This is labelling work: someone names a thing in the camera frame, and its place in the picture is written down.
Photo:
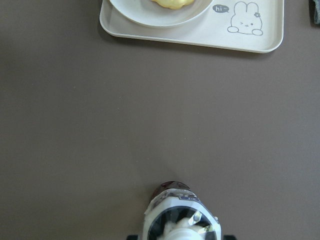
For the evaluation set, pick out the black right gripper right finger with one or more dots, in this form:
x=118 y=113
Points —
x=229 y=237

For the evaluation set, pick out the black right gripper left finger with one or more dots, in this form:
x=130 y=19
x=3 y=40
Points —
x=133 y=237

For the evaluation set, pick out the tea bottle front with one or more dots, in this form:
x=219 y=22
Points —
x=176 y=213

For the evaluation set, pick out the beige rabbit tray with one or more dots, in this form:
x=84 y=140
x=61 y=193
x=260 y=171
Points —
x=211 y=30

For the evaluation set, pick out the white round plate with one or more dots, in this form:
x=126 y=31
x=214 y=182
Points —
x=151 y=14

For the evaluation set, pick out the glazed donut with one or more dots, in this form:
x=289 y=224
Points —
x=173 y=4

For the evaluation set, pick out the grey folded cloth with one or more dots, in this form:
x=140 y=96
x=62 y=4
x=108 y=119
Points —
x=314 y=11

